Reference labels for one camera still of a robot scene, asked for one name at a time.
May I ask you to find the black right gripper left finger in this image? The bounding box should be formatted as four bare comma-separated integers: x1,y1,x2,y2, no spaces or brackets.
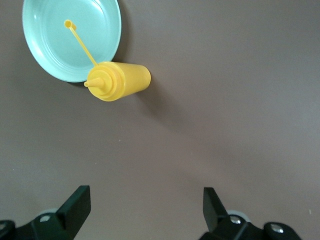
24,185,91,240

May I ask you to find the brown table cloth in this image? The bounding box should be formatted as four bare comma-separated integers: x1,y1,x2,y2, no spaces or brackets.
0,0,320,240

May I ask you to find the yellow squeeze bottle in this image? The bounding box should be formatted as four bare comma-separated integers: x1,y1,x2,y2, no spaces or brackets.
63,19,152,103

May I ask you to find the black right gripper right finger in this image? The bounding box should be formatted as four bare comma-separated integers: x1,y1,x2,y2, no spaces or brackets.
202,186,266,240

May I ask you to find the mint green plate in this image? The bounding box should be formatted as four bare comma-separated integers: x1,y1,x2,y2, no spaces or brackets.
21,0,123,84

